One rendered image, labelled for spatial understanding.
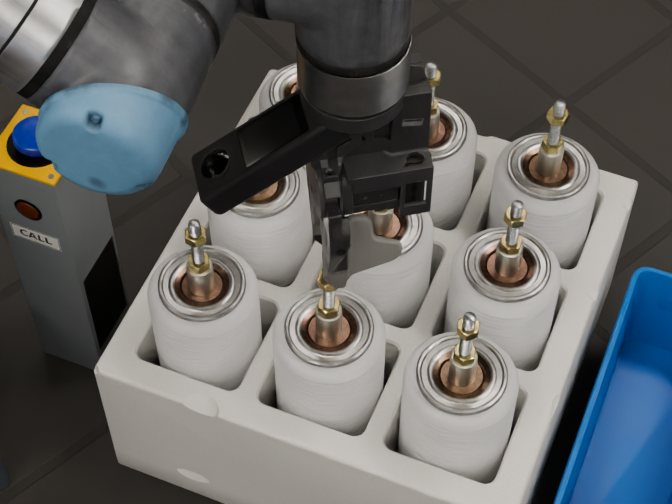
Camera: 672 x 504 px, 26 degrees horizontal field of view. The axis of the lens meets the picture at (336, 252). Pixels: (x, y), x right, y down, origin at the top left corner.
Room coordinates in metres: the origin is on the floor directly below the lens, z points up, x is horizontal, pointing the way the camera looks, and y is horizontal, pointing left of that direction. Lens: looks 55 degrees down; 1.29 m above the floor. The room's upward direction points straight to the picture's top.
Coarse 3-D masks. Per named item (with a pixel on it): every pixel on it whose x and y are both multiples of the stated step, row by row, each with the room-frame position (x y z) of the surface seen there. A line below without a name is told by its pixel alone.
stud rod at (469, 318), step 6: (468, 312) 0.61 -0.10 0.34; (468, 318) 0.61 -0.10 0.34; (474, 318) 0.61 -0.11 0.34; (462, 324) 0.61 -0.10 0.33; (468, 324) 0.61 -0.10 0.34; (474, 324) 0.61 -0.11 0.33; (468, 330) 0.61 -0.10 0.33; (462, 342) 0.61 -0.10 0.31; (468, 342) 0.61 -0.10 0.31; (462, 348) 0.61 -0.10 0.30; (468, 348) 0.61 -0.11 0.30; (462, 354) 0.61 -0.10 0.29; (468, 354) 0.61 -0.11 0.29
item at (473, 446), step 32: (416, 352) 0.63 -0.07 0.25; (416, 384) 0.60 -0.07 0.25; (512, 384) 0.60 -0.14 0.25; (416, 416) 0.58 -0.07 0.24; (448, 416) 0.57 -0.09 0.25; (480, 416) 0.57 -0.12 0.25; (512, 416) 0.59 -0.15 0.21; (416, 448) 0.58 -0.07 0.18; (448, 448) 0.57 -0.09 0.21; (480, 448) 0.57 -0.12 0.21; (480, 480) 0.57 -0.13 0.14
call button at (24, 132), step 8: (24, 120) 0.82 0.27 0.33; (32, 120) 0.82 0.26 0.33; (16, 128) 0.81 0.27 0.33; (24, 128) 0.81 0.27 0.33; (32, 128) 0.81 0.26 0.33; (16, 136) 0.80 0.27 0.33; (24, 136) 0.80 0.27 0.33; (32, 136) 0.80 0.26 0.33; (16, 144) 0.79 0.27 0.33; (24, 144) 0.79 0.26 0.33; (32, 144) 0.79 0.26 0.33; (24, 152) 0.79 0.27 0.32; (32, 152) 0.79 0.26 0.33
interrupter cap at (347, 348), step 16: (304, 304) 0.68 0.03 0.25; (352, 304) 0.68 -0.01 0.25; (288, 320) 0.66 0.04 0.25; (304, 320) 0.66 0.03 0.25; (352, 320) 0.66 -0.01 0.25; (368, 320) 0.66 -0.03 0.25; (288, 336) 0.65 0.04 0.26; (304, 336) 0.65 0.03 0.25; (352, 336) 0.65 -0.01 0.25; (368, 336) 0.65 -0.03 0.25; (304, 352) 0.63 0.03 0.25; (320, 352) 0.63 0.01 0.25; (336, 352) 0.63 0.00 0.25; (352, 352) 0.63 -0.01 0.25
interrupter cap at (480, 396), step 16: (448, 336) 0.65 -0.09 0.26; (432, 352) 0.63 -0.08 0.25; (448, 352) 0.63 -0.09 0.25; (480, 352) 0.63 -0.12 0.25; (496, 352) 0.63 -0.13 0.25; (416, 368) 0.62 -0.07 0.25; (432, 368) 0.62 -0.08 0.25; (448, 368) 0.62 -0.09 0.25; (480, 368) 0.62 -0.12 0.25; (496, 368) 0.62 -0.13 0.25; (432, 384) 0.60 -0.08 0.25; (448, 384) 0.60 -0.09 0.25; (480, 384) 0.60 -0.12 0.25; (496, 384) 0.60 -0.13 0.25; (432, 400) 0.59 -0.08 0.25; (448, 400) 0.59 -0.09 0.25; (464, 400) 0.59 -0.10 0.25; (480, 400) 0.59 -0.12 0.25; (496, 400) 0.59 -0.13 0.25
